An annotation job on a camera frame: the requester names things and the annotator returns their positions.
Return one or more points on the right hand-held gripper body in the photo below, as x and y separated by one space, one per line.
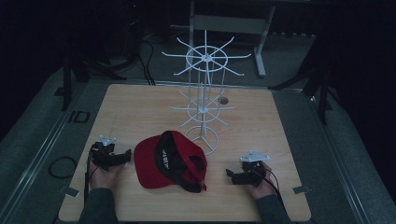
251 170

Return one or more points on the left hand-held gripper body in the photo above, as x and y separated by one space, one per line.
105 154

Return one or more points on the red and black cap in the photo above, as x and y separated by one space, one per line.
171 160

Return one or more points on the person's right hand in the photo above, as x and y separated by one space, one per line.
262 187

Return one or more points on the person's left hand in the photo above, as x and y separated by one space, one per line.
105 178

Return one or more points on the grey tape strip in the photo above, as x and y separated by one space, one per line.
301 189
69 191

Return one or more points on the black tripod stand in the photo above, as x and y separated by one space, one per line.
314 84
81 67

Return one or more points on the grey metal desk frame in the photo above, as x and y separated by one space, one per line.
231 31

